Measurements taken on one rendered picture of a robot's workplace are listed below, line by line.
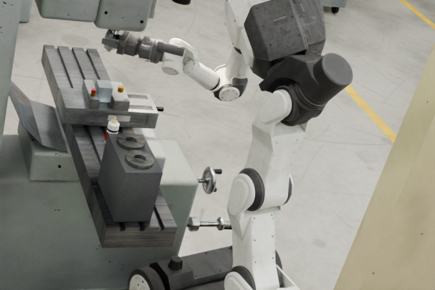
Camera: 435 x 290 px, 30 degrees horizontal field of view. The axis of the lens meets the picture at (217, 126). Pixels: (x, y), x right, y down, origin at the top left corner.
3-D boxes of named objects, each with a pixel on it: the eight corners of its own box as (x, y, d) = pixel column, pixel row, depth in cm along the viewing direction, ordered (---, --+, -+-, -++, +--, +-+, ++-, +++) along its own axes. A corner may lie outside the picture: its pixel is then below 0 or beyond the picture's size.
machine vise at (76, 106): (145, 109, 316) (151, 84, 311) (155, 129, 304) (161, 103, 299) (56, 103, 303) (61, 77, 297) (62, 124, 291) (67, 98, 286)
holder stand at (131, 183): (131, 180, 270) (144, 130, 261) (151, 221, 253) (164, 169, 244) (96, 180, 265) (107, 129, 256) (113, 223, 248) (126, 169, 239)
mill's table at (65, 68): (94, 65, 356) (97, 48, 352) (172, 246, 258) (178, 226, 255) (41, 61, 347) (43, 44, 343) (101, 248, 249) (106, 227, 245)
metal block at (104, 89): (107, 94, 302) (109, 80, 299) (110, 102, 297) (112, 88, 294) (93, 93, 300) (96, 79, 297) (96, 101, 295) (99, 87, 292)
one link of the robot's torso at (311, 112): (334, 106, 250) (320, 72, 254) (302, 109, 243) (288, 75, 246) (311, 125, 260) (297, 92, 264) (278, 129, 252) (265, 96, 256)
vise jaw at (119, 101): (120, 90, 308) (122, 81, 306) (128, 111, 296) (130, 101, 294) (104, 90, 306) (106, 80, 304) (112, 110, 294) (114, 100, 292)
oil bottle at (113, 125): (114, 140, 290) (120, 114, 285) (116, 146, 287) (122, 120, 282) (103, 140, 288) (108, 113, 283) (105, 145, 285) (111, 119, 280)
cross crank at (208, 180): (210, 183, 349) (217, 160, 343) (219, 200, 339) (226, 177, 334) (176, 183, 342) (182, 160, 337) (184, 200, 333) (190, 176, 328)
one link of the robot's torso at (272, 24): (331, 73, 276) (294, -14, 287) (349, 27, 244) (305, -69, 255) (249, 100, 272) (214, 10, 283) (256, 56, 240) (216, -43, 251)
